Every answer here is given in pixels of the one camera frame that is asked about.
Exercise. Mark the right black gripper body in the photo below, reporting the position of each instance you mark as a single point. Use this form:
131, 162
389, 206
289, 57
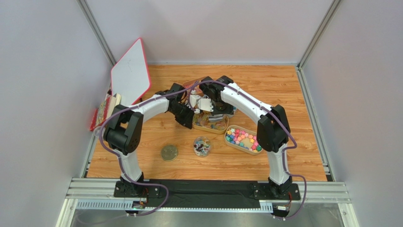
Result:
217, 117

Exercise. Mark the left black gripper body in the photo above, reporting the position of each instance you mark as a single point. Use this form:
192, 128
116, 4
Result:
183, 113

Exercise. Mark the yellow tray of popsicle candies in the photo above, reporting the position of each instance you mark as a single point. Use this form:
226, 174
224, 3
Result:
200, 122

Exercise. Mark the beige tray of star candies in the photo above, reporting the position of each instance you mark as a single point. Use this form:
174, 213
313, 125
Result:
242, 139

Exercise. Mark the clear plastic jar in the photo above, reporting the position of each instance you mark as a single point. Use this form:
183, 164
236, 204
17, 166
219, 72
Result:
202, 146

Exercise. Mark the gold metal jar lid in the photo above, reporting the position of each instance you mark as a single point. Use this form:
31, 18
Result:
169, 153

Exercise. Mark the silver metal scoop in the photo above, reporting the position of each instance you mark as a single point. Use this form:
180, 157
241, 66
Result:
215, 118

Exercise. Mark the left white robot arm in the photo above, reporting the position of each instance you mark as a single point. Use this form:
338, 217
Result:
122, 131

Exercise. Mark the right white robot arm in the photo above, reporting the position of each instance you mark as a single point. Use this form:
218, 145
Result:
273, 130

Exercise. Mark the white board with red edge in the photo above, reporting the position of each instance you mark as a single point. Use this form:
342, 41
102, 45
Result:
130, 75

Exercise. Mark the stack of books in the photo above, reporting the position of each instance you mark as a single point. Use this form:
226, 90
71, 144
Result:
105, 110

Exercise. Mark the small clear plastic cup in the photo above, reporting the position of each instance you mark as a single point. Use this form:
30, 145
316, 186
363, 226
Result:
96, 132

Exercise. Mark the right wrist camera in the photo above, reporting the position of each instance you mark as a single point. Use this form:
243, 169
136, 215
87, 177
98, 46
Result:
205, 104

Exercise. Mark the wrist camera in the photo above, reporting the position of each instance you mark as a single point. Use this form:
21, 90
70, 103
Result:
193, 100
205, 104

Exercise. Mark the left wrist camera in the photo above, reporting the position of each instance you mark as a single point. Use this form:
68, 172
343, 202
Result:
193, 100

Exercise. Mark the aluminium frame rail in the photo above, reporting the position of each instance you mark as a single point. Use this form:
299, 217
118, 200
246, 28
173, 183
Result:
97, 194

